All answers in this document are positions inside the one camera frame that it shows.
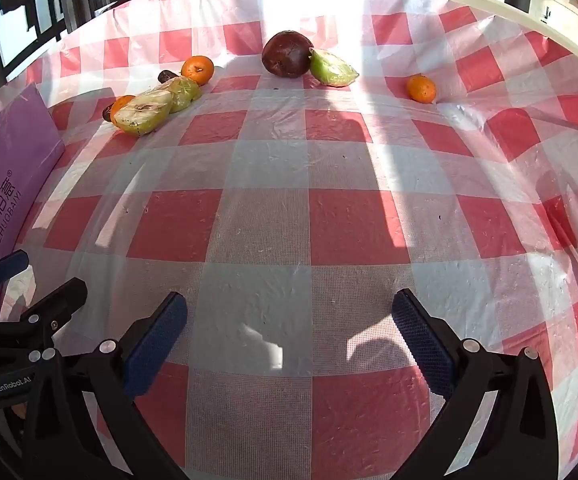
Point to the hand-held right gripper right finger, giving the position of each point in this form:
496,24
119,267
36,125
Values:
423,345

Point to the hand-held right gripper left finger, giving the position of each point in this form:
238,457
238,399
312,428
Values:
155,347

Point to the purple cardboard box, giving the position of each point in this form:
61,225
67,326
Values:
9,160

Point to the small dark brown fruit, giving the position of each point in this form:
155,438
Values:
108,111
166,76

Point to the orange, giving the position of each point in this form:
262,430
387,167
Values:
120,104
421,88
197,70

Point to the green fruit half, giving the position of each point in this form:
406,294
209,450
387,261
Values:
331,67
186,92
144,112

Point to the large dark red fruit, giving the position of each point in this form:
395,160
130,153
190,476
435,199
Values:
287,54

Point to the red white checkered tablecloth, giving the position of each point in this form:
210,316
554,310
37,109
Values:
269,230

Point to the black framed window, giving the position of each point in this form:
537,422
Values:
24,10

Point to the white table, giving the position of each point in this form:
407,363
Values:
519,14

